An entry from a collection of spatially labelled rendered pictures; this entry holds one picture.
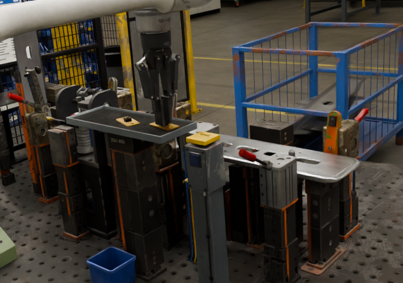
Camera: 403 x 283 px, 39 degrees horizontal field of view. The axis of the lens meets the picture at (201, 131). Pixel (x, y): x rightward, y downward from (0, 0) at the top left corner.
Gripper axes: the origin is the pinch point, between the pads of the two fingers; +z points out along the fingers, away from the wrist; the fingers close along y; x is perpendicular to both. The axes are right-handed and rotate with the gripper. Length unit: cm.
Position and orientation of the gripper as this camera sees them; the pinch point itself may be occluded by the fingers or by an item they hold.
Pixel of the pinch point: (162, 110)
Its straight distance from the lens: 148.0
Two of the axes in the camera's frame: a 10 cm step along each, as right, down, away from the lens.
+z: 0.7, 9.5, 3.0
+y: 7.3, -2.6, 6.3
